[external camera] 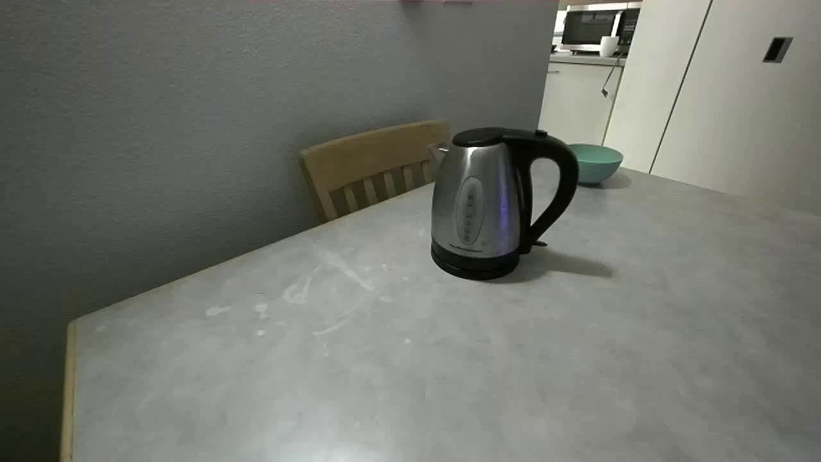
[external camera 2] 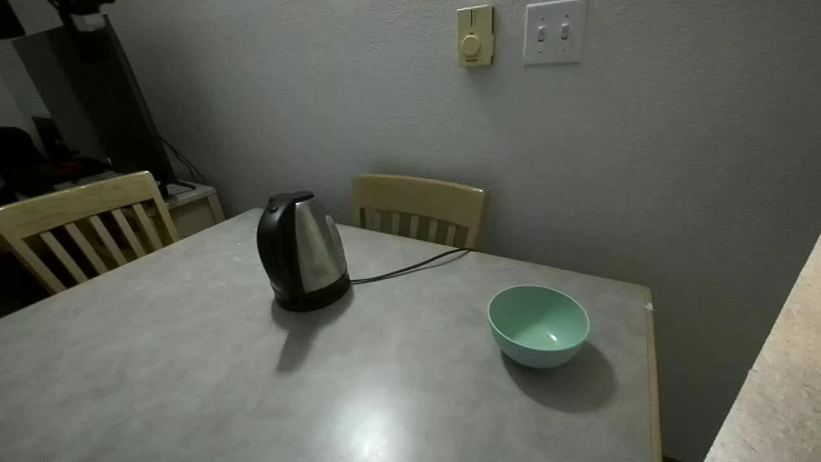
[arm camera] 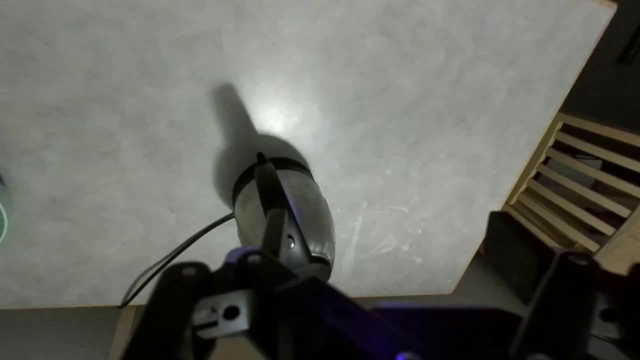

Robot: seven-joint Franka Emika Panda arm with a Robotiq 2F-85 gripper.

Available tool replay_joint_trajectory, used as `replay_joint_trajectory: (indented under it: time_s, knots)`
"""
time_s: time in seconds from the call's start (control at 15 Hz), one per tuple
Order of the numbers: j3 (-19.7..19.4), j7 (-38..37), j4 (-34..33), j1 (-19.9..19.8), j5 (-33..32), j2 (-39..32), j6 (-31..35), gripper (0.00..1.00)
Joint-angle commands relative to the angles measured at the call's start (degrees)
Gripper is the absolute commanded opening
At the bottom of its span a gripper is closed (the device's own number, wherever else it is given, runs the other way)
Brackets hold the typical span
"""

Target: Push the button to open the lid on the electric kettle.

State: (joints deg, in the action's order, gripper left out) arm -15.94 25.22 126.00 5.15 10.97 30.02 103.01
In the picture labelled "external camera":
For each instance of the teal bowl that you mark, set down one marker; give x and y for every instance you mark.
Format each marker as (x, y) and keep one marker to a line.
(598, 160)

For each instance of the black wall plate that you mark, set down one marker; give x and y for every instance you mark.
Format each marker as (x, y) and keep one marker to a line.
(779, 49)

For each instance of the wooden chair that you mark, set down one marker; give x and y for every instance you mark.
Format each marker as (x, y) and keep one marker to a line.
(369, 155)

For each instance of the stainless steel electric kettle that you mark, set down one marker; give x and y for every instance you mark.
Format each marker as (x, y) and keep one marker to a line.
(470, 205)

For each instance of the white kitchen counter cabinet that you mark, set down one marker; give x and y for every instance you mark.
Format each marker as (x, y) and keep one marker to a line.
(578, 99)

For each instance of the microwave oven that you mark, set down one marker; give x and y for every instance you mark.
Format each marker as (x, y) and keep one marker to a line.
(591, 26)

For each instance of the white mug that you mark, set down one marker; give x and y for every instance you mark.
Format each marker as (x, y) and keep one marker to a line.
(610, 47)

